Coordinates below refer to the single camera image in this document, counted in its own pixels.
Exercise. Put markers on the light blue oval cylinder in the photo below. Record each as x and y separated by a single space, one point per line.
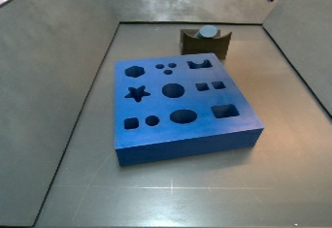
207 32

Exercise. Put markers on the black curved fixture stand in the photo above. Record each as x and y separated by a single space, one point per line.
194 45

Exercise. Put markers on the blue foam shape-sorter block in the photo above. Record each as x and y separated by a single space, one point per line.
179 108

